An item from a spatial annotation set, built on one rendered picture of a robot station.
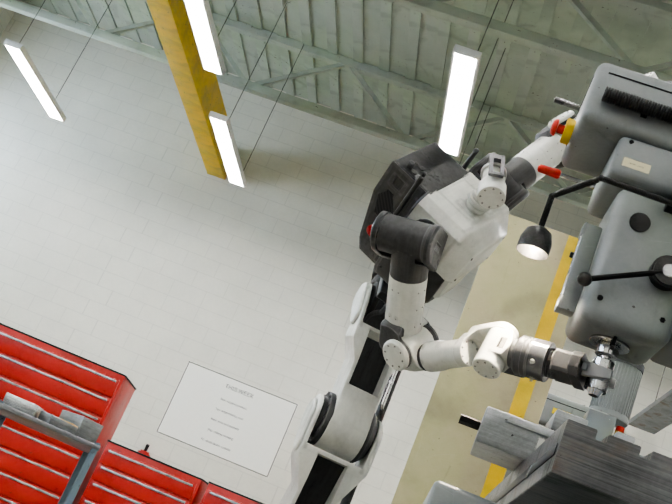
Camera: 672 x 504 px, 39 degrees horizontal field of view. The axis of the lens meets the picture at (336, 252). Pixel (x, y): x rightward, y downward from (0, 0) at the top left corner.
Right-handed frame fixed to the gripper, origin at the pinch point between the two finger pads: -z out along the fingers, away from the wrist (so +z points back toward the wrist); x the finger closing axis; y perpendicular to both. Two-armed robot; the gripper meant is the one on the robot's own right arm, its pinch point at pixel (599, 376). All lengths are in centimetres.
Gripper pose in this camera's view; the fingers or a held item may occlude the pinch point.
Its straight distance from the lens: 208.9
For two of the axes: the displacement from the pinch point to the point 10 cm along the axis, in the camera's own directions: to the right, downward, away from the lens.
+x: 3.6, 4.5, 8.2
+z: -8.5, -2.0, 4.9
